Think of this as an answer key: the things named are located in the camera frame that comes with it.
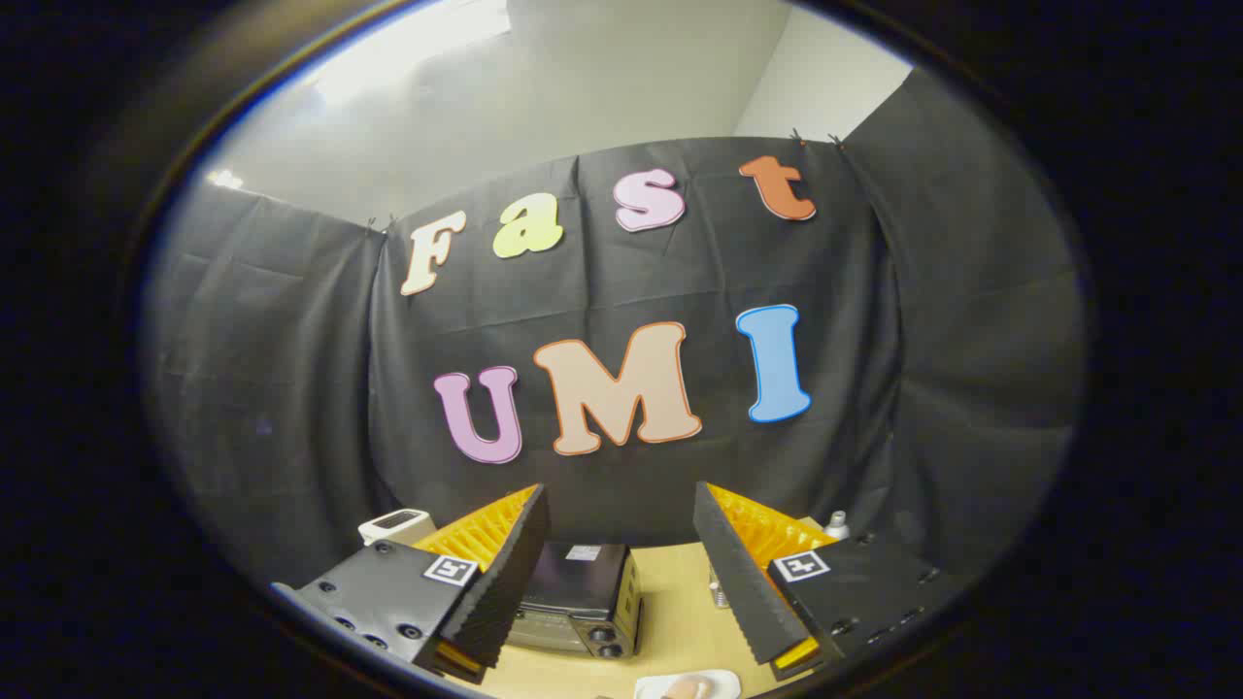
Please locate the white plate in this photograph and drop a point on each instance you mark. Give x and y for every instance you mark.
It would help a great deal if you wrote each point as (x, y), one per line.
(723, 682)

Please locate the breaded food patty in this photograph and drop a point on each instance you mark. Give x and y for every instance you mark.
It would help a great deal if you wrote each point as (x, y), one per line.
(683, 689)

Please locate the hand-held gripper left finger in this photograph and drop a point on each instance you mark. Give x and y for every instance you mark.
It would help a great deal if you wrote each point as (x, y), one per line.
(510, 573)

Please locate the white bread toaster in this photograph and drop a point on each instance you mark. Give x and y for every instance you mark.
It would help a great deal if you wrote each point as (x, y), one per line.
(393, 524)

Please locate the pink and white bottle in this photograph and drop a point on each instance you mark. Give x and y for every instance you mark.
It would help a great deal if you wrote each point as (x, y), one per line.
(837, 526)

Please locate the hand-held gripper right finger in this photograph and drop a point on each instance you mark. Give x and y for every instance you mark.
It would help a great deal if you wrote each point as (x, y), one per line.
(738, 573)

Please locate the black toaster oven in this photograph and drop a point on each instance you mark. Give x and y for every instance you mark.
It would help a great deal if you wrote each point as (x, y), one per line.
(573, 592)

